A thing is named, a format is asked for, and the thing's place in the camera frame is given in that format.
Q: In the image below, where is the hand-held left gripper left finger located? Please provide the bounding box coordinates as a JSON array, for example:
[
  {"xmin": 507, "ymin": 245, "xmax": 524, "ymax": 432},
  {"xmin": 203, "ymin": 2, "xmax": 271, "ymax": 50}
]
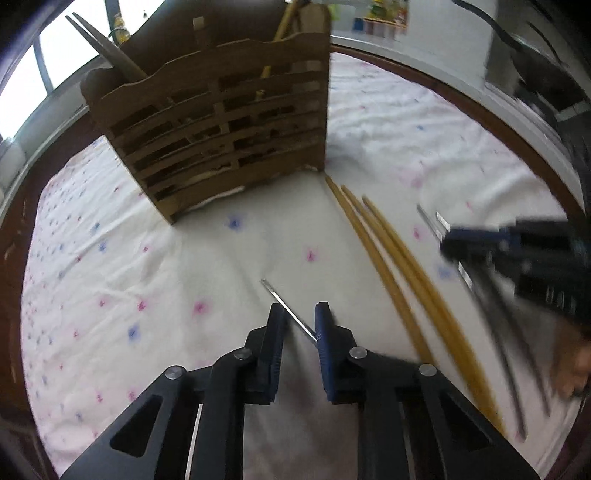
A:
[{"xmin": 60, "ymin": 302, "xmax": 289, "ymax": 480}]

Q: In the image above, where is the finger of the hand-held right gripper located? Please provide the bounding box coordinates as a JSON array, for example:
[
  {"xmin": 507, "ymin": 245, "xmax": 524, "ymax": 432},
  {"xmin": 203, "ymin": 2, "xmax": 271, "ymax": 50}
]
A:
[
  {"xmin": 440, "ymin": 241, "xmax": 516, "ymax": 278},
  {"xmin": 444, "ymin": 225, "xmax": 521, "ymax": 246}
]

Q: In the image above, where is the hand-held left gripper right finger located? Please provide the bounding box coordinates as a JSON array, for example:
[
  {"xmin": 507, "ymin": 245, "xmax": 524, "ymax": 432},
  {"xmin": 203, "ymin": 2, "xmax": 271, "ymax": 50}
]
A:
[{"xmin": 315, "ymin": 301, "xmax": 541, "ymax": 480}]

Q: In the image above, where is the metal chopstick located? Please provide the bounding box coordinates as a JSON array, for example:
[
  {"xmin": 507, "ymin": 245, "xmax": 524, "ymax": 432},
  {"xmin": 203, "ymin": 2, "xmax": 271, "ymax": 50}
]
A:
[
  {"xmin": 435, "ymin": 211, "xmax": 552, "ymax": 416},
  {"xmin": 261, "ymin": 278, "xmax": 320, "ymax": 344},
  {"xmin": 417, "ymin": 204, "xmax": 528, "ymax": 439},
  {"xmin": 66, "ymin": 15, "xmax": 141, "ymax": 80},
  {"xmin": 72, "ymin": 12, "xmax": 147, "ymax": 77}
]

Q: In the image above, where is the wooden slatted utensil holder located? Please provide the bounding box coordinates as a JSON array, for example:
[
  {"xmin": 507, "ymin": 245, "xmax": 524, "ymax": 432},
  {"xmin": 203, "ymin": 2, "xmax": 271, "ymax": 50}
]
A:
[{"xmin": 81, "ymin": 4, "xmax": 332, "ymax": 225}]

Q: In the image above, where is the person's right hand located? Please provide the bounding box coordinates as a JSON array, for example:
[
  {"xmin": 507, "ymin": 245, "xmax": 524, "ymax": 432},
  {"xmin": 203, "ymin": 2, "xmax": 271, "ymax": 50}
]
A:
[{"xmin": 549, "ymin": 318, "xmax": 591, "ymax": 400}]

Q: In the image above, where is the gas stove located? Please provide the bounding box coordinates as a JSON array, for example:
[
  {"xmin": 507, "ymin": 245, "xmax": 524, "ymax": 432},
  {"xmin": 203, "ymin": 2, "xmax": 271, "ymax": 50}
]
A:
[{"xmin": 512, "ymin": 83, "xmax": 591, "ymax": 153}]

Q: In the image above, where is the white floral tablecloth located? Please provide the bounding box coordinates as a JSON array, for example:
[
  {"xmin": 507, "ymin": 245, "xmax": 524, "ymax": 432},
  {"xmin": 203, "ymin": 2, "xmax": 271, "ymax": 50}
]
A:
[{"xmin": 21, "ymin": 51, "xmax": 587, "ymax": 480}]

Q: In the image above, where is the black wok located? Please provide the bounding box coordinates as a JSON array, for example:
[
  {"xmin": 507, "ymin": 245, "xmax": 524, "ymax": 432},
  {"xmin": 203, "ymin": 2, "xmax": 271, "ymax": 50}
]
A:
[{"xmin": 451, "ymin": 0, "xmax": 591, "ymax": 93}]

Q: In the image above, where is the spice jar set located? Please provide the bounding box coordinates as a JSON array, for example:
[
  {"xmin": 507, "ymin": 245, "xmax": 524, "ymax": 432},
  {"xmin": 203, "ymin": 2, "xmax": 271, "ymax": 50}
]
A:
[{"xmin": 351, "ymin": 16, "xmax": 409, "ymax": 37}]

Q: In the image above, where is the yellow cooking oil bottle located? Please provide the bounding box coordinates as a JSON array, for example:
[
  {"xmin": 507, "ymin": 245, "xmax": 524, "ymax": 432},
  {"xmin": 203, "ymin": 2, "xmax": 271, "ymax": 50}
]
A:
[{"xmin": 365, "ymin": 0, "xmax": 409, "ymax": 21}]

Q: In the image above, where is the kitchen window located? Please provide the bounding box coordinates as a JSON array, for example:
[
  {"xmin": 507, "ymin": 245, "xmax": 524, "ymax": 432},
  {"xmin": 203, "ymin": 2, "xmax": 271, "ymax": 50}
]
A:
[{"xmin": 0, "ymin": 0, "xmax": 109, "ymax": 139}]

